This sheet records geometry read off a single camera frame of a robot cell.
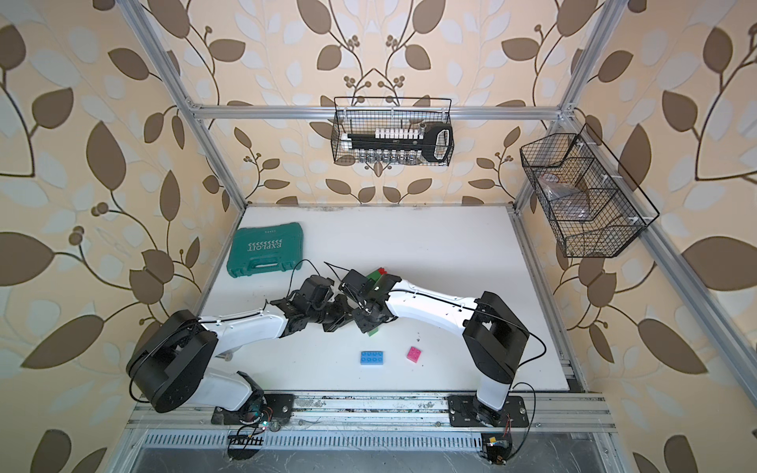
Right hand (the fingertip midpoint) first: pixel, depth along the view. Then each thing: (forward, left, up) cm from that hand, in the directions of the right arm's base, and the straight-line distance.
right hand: (370, 321), depth 84 cm
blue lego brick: (-9, 0, -5) cm, 10 cm away
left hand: (+3, +3, +2) cm, 5 cm away
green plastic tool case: (+28, +37, 0) cm, 46 cm away
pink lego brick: (-8, -12, -5) cm, 15 cm away
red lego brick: (+18, -4, -3) cm, 19 cm away
